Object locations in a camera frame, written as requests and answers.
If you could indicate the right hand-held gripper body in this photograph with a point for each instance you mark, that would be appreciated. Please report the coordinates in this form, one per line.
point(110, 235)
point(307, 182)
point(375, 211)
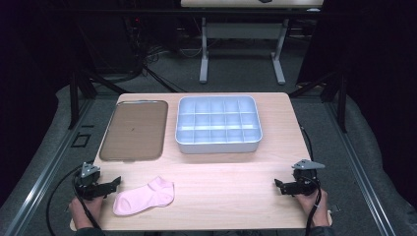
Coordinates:
point(306, 182)

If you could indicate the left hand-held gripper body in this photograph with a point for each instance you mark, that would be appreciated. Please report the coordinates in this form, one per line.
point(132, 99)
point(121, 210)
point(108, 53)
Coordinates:
point(88, 183)

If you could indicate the pink ankle sock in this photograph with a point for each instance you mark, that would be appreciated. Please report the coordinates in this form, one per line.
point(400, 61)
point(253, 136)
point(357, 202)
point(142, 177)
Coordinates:
point(144, 197)

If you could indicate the person's left hand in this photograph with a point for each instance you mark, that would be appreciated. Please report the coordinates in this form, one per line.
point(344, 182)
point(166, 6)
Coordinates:
point(88, 209)

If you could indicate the brown rectangular tray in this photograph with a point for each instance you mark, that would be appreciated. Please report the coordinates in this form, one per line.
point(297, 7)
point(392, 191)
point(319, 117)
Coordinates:
point(134, 130)

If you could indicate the black metal stand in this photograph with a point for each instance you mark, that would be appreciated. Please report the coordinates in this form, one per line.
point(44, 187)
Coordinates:
point(331, 95)
point(82, 95)

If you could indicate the white divided storage box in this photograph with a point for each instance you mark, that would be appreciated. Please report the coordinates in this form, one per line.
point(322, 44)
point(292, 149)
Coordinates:
point(218, 123)

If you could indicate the dark equipment rack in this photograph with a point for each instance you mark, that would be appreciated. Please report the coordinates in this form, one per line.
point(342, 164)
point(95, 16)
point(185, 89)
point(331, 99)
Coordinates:
point(134, 42)

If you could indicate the white-legged wooden desk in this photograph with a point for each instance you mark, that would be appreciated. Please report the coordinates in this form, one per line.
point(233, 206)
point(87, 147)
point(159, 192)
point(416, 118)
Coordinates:
point(242, 32)

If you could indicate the black horizontal bar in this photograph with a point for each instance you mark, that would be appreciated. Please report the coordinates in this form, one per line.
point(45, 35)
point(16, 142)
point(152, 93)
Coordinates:
point(196, 12)

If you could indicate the aluminium floor rail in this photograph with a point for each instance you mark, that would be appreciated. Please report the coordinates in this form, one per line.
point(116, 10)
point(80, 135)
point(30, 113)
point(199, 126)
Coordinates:
point(360, 170)
point(42, 177)

